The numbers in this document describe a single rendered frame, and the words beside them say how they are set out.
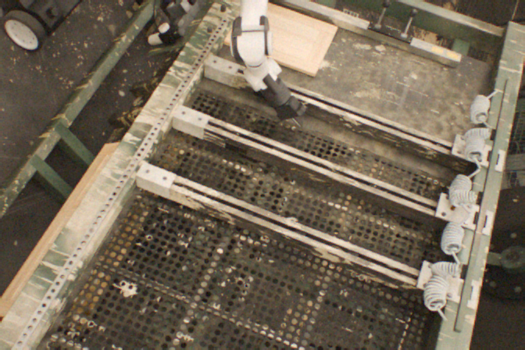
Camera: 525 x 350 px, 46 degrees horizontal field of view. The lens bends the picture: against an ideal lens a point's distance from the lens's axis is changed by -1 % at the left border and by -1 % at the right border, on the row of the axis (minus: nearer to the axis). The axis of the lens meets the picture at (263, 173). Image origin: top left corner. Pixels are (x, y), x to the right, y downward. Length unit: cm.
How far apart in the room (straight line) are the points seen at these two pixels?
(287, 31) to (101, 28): 109
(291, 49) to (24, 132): 126
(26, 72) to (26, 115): 20
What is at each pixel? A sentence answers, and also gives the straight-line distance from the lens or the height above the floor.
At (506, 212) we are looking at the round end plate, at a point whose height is 178.
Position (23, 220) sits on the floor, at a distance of 298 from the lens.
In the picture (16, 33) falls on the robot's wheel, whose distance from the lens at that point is 302.
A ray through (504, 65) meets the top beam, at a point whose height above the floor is 182.
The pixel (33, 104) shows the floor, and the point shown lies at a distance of 306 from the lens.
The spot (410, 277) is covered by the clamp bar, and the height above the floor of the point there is 169.
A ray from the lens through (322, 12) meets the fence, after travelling 282.
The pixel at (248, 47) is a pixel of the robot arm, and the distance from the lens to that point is 198.
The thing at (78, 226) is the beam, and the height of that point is 85.
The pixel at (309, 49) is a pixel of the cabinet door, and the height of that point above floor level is 116.
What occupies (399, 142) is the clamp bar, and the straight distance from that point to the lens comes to 242.
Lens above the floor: 255
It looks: 37 degrees down
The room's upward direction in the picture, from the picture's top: 85 degrees clockwise
